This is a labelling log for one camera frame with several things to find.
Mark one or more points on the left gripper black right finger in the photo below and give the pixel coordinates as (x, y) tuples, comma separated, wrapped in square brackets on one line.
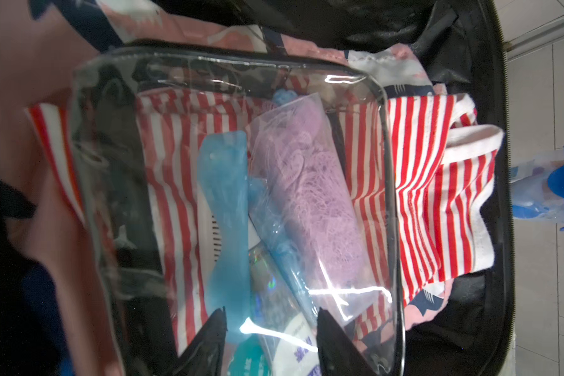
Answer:
[(337, 354)]

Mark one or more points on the black and white suitcase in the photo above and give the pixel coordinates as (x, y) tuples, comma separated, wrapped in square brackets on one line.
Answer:
[(412, 49)]

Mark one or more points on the blue lidded cup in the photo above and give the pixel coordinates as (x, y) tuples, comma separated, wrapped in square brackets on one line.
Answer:
[(537, 188)]

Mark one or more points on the clear black-trimmed toiletry pouch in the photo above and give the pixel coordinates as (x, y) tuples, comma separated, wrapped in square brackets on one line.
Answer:
[(295, 212)]

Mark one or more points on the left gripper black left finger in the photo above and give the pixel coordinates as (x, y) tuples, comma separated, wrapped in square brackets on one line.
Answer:
[(204, 356)]

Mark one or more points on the red white striped garment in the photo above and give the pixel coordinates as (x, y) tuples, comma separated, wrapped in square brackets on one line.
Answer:
[(444, 169)]

